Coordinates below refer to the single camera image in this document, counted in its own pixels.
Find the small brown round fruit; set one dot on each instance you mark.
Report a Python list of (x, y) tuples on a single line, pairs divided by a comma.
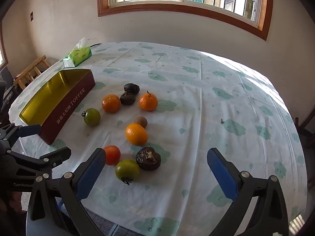
[(141, 121)]

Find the dark wall switch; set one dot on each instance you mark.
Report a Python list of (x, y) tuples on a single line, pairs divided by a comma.
[(32, 16)]

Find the dark red tin box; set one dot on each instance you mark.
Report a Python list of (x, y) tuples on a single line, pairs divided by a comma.
[(69, 108)]

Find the green tomato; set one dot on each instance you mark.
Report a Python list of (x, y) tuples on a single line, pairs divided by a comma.
[(127, 169), (92, 116)]

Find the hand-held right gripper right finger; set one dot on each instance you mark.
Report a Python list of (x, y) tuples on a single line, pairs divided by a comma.
[(221, 174)]

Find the cloud print tablecloth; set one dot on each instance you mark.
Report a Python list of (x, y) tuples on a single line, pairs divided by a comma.
[(196, 103)]

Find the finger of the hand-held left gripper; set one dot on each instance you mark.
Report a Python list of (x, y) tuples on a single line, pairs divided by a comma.
[(57, 156), (28, 130)]

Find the dark wooden chair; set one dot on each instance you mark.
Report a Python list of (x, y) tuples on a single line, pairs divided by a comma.
[(306, 130)]

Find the large cracked passion fruit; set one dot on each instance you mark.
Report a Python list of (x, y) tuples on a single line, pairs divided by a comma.
[(148, 159)]

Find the green tissue box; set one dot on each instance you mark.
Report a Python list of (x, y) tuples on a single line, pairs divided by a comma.
[(78, 56)]

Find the orange tangerine with stem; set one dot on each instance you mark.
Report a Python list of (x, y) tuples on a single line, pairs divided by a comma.
[(148, 102)]

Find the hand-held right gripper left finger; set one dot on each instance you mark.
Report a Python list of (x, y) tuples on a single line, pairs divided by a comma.
[(91, 174)]

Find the wooden stool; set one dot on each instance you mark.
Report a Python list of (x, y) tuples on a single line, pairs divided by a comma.
[(32, 68)]

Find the dark wrinkled passion fruit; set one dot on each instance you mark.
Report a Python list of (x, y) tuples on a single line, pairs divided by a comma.
[(127, 98), (132, 88)]

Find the stemless orange tangerine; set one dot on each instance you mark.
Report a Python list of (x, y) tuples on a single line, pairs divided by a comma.
[(111, 103)]

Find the oval orange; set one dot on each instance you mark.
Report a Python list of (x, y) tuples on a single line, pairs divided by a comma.
[(136, 134)]

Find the red tomato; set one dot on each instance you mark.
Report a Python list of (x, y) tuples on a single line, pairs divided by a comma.
[(113, 154)]

